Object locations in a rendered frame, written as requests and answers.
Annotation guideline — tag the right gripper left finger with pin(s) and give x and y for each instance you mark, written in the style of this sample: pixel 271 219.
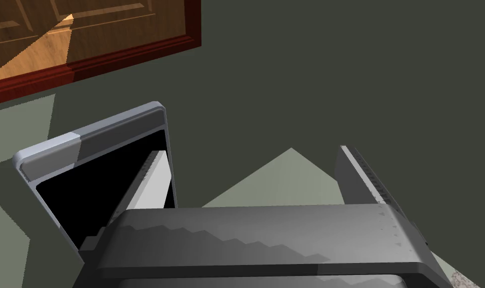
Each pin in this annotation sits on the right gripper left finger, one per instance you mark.
pixel 153 188

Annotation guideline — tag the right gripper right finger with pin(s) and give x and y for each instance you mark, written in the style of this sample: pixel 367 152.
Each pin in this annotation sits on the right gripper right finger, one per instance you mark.
pixel 356 180

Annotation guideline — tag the grey appliance with black panel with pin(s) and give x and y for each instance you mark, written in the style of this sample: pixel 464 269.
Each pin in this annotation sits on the grey appliance with black panel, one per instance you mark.
pixel 82 188

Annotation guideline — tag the brown wooden door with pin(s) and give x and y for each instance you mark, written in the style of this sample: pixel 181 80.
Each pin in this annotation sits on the brown wooden door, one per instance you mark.
pixel 114 28

